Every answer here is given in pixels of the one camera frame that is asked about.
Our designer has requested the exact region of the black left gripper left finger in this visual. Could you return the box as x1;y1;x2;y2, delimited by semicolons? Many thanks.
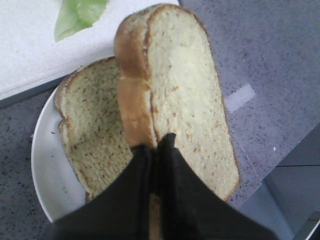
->
39;144;153;240

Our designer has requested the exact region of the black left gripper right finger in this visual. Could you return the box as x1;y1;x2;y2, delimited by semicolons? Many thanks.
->
158;133;277;240

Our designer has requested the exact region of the bread slice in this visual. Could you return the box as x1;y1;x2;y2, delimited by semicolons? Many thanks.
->
54;57;133;203
114;4;240;201

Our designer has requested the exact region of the green lettuce leaf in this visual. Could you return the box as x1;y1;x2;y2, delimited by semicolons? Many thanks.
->
54;0;108;42

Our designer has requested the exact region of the white round plate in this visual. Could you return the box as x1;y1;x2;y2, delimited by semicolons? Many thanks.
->
31;92;86;222

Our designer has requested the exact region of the white cutting board grey rim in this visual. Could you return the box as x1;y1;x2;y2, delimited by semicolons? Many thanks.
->
0;0;181;109

